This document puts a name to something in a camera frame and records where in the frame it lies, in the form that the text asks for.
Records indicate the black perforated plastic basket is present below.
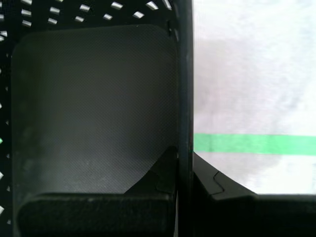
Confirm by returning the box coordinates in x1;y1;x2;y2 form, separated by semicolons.
0;0;196;237

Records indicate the long green tape strip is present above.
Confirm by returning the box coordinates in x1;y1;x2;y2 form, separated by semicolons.
194;133;316;156

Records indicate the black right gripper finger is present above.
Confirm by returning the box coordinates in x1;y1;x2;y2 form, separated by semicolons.
18;146;179;237
192;151;316;237

